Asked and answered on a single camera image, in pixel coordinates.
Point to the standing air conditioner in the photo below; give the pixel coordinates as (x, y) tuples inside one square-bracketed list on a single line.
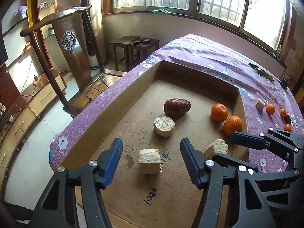
[(95, 15)]

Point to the green cloth on sill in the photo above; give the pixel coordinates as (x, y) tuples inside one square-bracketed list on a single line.
[(161, 11)]

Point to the orange tangerine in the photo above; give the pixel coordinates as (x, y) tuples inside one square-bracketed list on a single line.
[(219, 113), (283, 113), (270, 109), (232, 124)]

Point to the green bottle on sill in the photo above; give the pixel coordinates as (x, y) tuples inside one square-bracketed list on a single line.
[(277, 53)]

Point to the dark wooden stool left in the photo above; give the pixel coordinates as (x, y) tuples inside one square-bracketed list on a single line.
[(122, 43)]

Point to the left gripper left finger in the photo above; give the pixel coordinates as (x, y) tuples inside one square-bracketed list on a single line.
[(57, 204)]

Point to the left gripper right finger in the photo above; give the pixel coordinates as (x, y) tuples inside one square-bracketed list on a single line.
[(246, 207)]

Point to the black remote control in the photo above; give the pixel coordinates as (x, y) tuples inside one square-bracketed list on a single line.
[(142, 42)]

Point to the dark wooden stool right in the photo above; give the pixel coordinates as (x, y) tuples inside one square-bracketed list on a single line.
[(138, 53)]

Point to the dark wooden stool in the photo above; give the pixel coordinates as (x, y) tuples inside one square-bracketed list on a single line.
[(122, 43), (138, 53)]

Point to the purple plush toy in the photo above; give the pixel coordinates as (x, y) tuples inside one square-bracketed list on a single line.
[(22, 12)]

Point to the wooden wall shelf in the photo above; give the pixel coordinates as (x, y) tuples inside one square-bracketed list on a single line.
[(12, 25)]

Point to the green leafy vegetable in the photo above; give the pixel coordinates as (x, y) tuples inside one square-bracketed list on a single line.
[(262, 72)]

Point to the dark red jujube date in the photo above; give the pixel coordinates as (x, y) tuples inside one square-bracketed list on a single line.
[(287, 119)]

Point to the purple floral tablecloth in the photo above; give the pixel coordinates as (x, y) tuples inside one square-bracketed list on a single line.
[(209, 58)]

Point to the shallow cardboard box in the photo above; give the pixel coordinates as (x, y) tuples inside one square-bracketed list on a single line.
[(167, 199)]

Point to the wooden tv cabinet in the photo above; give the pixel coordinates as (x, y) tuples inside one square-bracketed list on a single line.
[(28, 107)]

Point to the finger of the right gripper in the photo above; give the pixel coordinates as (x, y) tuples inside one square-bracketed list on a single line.
[(225, 161), (262, 141)]

